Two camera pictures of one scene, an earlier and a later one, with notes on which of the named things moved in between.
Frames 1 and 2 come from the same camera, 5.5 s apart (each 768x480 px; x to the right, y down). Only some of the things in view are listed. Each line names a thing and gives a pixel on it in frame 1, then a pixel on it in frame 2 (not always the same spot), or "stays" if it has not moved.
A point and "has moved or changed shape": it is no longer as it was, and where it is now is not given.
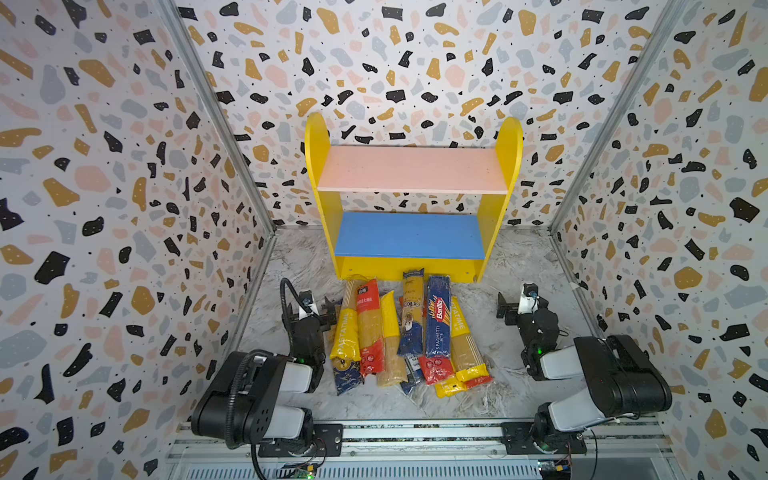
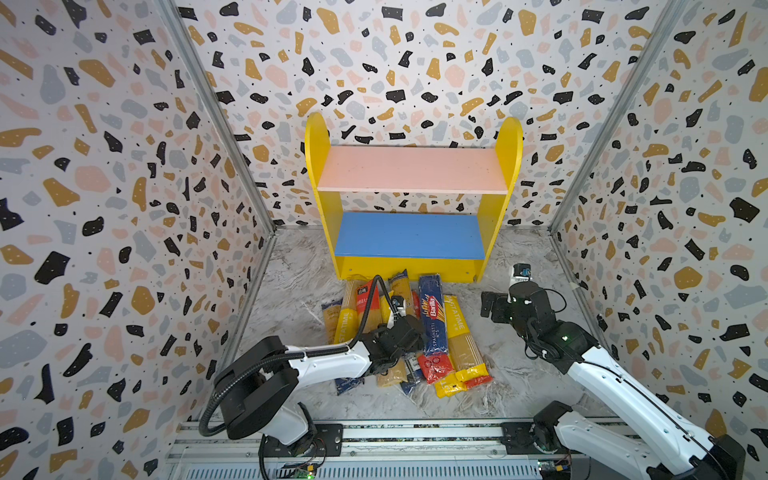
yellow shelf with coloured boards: [369, 243] stays
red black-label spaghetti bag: [372, 357] stays
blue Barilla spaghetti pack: [438, 316] has moved or changed shape
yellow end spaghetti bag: [449, 386] stays
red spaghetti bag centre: [436, 368] stays
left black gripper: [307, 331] → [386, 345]
